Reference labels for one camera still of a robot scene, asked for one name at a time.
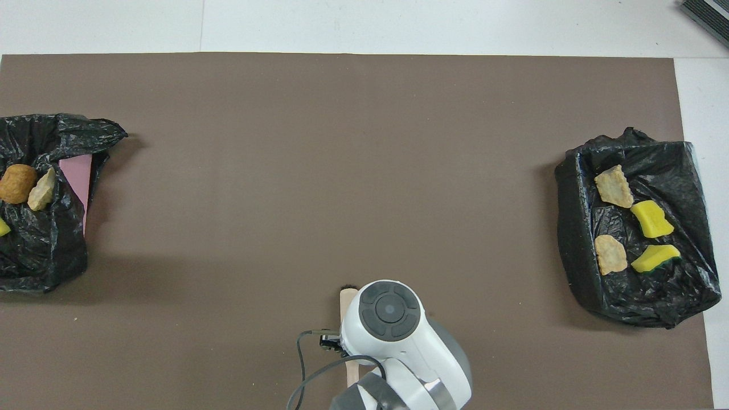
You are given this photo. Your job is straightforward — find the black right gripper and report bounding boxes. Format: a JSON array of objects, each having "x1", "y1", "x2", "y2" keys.
[{"x1": 319, "y1": 333, "x2": 348, "y2": 359}]

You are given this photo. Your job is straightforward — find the beige hand brush black bristles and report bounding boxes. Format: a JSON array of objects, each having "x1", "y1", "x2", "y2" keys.
[{"x1": 338, "y1": 285, "x2": 363, "y2": 389}]

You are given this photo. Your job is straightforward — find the small croissant piece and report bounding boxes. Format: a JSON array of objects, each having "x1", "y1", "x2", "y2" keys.
[{"x1": 594, "y1": 235, "x2": 629, "y2": 276}]

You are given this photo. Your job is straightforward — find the pale toast bread piece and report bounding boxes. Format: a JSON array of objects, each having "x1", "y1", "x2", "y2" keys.
[{"x1": 594, "y1": 165, "x2": 634, "y2": 209}]

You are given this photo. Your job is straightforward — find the orange striped croissant piece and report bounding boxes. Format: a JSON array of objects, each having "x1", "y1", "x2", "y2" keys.
[{"x1": 27, "y1": 167, "x2": 58, "y2": 212}]

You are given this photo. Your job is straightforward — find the yellow sponge with green side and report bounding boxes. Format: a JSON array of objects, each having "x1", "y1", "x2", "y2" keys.
[{"x1": 630, "y1": 244, "x2": 682, "y2": 274}]

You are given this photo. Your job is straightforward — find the yellow sponge chunk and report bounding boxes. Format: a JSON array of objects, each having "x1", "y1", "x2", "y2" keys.
[{"x1": 630, "y1": 200, "x2": 675, "y2": 239}]

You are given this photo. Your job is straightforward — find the brown bread roll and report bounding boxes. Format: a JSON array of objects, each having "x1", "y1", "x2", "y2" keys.
[{"x1": 0, "y1": 164, "x2": 39, "y2": 205}]

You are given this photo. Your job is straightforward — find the black bag lined bin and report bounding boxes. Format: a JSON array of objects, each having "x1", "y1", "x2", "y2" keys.
[{"x1": 555, "y1": 126, "x2": 722, "y2": 329}]

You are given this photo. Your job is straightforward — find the black bag over pink bin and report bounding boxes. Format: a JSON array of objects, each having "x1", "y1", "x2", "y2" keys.
[{"x1": 0, "y1": 113, "x2": 129, "y2": 294}]

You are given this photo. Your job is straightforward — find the pink bin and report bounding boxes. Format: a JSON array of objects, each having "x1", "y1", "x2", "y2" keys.
[{"x1": 59, "y1": 155, "x2": 94, "y2": 235}]

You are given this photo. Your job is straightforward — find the brown table mat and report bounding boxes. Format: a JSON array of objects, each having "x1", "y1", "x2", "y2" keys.
[{"x1": 0, "y1": 52, "x2": 716, "y2": 410}]

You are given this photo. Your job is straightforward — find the dark ribbed object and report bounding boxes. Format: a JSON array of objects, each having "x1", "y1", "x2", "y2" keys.
[{"x1": 678, "y1": 0, "x2": 729, "y2": 50}]

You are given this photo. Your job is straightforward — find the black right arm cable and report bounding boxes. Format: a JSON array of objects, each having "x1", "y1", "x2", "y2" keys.
[{"x1": 286, "y1": 329, "x2": 389, "y2": 410}]

